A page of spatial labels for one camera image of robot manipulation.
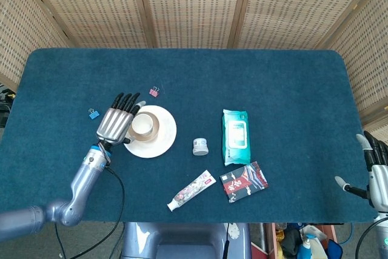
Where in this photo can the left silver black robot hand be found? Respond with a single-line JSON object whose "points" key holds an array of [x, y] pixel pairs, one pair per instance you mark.
{"points": [[113, 124]]}

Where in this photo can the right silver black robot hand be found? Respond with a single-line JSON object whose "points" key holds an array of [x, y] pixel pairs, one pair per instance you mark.
{"points": [[380, 180]]}

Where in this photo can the beige bowl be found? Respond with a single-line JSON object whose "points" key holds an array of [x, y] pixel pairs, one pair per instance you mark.
{"points": [[155, 128]]}

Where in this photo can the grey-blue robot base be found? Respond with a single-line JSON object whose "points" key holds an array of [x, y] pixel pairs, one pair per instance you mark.
{"points": [[182, 240]]}

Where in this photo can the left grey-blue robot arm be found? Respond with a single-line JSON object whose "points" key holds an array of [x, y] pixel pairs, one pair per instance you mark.
{"points": [[82, 183]]}

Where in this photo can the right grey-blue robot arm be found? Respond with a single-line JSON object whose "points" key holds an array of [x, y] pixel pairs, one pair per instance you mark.
{"points": [[383, 234]]}

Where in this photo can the large white plate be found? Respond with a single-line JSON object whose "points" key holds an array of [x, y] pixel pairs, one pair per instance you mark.
{"points": [[165, 140]]}

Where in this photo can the blue binder clip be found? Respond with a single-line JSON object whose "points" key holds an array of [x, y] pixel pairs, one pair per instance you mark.
{"points": [[94, 115]]}

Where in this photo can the pink binder clip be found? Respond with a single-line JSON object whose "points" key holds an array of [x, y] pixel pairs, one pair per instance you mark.
{"points": [[154, 92]]}

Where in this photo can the small white jar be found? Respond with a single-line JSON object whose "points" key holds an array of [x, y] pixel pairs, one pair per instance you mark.
{"points": [[200, 147]]}

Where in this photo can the blue white spray bottle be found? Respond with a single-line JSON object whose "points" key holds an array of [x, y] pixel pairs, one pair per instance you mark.
{"points": [[304, 248]]}

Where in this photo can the floral toothpaste tube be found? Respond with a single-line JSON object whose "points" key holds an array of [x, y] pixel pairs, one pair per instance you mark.
{"points": [[192, 190]]}

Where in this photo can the green wet wipes pack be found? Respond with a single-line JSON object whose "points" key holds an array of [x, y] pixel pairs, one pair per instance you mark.
{"points": [[236, 137]]}

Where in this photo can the black red printed box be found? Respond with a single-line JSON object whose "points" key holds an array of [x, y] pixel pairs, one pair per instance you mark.
{"points": [[244, 182]]}

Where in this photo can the dark blue table carpet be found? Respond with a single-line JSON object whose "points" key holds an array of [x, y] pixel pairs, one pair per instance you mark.
{"points": [[272, 89]]}

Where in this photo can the woven bamboo folding screen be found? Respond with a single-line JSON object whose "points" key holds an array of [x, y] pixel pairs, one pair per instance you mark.
{"points": [[194, 7]]}

